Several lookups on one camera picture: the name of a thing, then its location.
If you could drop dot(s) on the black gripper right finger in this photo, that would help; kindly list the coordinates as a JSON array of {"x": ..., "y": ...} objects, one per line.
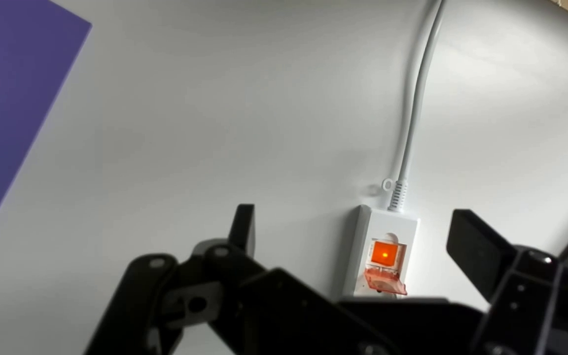
[{"x": 489, "y": 257}]

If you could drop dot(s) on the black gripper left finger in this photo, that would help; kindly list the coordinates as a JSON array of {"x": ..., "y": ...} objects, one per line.
[{"x": 167, "y": 297}]

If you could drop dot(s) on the white power strip orange switch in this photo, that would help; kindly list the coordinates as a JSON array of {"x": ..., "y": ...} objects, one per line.
[{"x": 406, "y": 230}]

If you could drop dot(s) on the purple rectangular mat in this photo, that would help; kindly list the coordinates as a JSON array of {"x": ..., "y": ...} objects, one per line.
[{"x": 21, "y": 80}]

